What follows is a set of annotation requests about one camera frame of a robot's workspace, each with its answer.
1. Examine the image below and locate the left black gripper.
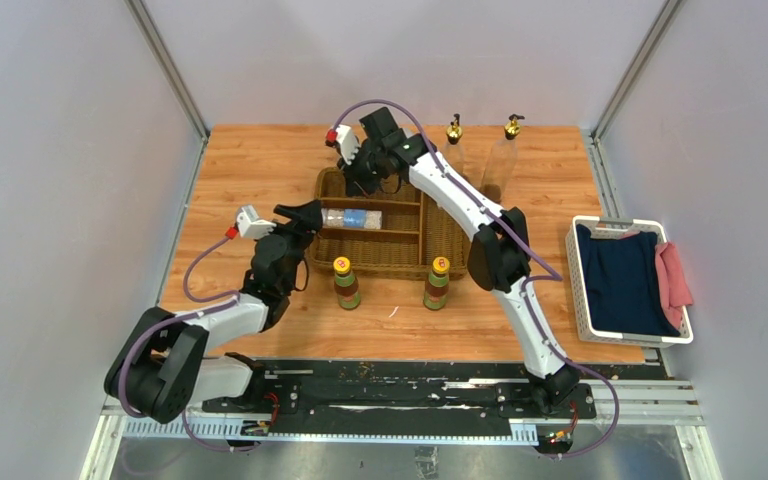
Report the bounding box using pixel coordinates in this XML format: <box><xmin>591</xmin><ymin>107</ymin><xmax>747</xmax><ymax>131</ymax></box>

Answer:
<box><xmin>253</xmin><ymin>200</ymin><xmax>321</xmax><ymax>294</ymax></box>

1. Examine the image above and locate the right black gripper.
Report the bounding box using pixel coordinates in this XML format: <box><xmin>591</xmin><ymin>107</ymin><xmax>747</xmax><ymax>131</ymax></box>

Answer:
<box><xmin>339</xmin><ymin>144</ymin><xmax>390</xmax><ymax>199</ymax></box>

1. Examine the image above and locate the silver-lid pepper jar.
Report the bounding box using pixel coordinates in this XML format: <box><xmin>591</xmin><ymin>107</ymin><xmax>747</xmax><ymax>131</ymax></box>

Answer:
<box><xmin>321</xmin><ymin>208</ymin><xmax>383</xmax><ymax>230</ymax></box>

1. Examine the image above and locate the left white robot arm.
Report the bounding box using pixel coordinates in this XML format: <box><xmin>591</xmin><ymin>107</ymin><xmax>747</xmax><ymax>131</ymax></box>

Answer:
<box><xmin>103</xmin><ymin>200</ymin><xmax>323</xmax><ymax>424</ymax></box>

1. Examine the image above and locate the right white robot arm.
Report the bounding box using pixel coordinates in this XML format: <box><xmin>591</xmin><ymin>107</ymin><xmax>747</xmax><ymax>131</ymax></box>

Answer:
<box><xmin>325</xmin><ymin>102</ymin><xmax>580</xmax><ymax>418</ymax></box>

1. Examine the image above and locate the woven wicker divided basket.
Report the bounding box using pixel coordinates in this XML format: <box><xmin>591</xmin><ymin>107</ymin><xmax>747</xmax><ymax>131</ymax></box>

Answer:
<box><xmin>307</xmin><ymin>167</ymin><xmax>471</xmax><ymax>281</ymax></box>

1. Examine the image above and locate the left green sauce bottle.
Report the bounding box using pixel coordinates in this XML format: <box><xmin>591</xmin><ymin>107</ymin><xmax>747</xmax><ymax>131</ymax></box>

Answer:
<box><xmin>333</xmin><ymin>256</ymin><xmax>361</xmax><ymax>310</ymax></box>

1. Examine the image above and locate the green sauce bottle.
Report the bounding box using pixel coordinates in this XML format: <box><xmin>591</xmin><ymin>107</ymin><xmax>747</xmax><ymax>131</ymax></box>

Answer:
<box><xmin>423</xmin><ymin>256</ymin><xmax>450</xmax><ymax>310</ymax></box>
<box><xmin>333</xmin><ymin>256</ymin><xmax>361</xmax><ymax>310</ymax></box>

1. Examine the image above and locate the right green sauce bottle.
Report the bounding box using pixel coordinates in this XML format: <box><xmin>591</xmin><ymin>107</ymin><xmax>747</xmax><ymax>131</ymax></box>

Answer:
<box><xmin>423</xmin><ymin>256</ymin><xmax>450</xmax><ymax>310</ymax></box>

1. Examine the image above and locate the white plastic perforated basket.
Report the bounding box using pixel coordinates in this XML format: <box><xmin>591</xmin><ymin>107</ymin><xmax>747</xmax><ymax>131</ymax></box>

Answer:
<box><xmin>565</xmin><ymin>215</ymin><xmax>694</xmax><ymax>348</ymax></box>

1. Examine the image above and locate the dark blue cloth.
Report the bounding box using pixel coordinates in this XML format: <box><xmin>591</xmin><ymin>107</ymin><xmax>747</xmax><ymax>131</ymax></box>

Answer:
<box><xmin>576</xmin><ymin>225</ymin><xmax>680</xmax><ymax>337</ymax></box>

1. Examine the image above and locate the pink cloth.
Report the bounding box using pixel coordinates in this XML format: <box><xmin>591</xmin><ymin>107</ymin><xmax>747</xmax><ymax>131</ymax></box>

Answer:
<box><xmin>655</xmin><ymin>242</ymin><xmax>694</xmax><ymax>316</ymax></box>

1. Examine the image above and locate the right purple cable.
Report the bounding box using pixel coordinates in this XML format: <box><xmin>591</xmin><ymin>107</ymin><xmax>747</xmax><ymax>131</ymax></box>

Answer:
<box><xmin>330</xmin><ymin>99</ymin><xmax>621</xmax><ymax>460</ymax></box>

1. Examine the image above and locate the purple cable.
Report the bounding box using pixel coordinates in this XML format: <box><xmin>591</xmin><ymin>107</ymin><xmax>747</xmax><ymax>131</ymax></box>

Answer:
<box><xmin>116</xmin><ymin>235</ymin><xmax>243</xmax><ymax>454</ymax></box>
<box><xmin>330</xmin><ymin>99</ymin><xmax>621</xmax><ymax>460</ymax></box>

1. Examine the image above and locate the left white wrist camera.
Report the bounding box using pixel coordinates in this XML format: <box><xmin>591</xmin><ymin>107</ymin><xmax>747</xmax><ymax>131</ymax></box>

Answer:
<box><xmin>225</xmin><ymin>204</ymin><xmax>277</xmax><ymax>240</ymax></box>

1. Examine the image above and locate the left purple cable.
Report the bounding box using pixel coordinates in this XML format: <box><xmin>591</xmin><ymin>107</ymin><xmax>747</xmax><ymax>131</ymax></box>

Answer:
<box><xmin>116</xmin><ymin>235</ymin><xmax>243</xmax><ymax>454</ymax></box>

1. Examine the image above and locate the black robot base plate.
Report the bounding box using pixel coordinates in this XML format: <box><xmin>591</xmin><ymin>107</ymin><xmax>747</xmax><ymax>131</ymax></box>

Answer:
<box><xmin>202</xmin><ymin>359</ymin><xmax>597</xmax><ymax>438</ymax></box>

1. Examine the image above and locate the left aluminium frame post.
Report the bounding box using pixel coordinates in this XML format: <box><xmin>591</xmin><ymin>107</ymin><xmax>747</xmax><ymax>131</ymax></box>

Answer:
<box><xmin>124</xmin><ymin>0</ymin><xmax>210</xmax><ymax>143</ymax></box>

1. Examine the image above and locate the aluminium frame post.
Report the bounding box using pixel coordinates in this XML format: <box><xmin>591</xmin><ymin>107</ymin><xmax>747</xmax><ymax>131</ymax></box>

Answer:
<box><xmin>124</xmin><ymin>0</ymin><xmax>210</xmax><ymax>143</ymax></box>
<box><xmin>591</xmin><ymin>0</ymin><xmax>685</xmax><ymax>142</ymax></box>

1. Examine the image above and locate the right aluminium frame post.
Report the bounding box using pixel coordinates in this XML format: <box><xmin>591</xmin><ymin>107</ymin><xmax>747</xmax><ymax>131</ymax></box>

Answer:
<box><xmin>591</xmin><ymin>0</ymin><xmax>685</xmax><ymax>142</ymax></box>

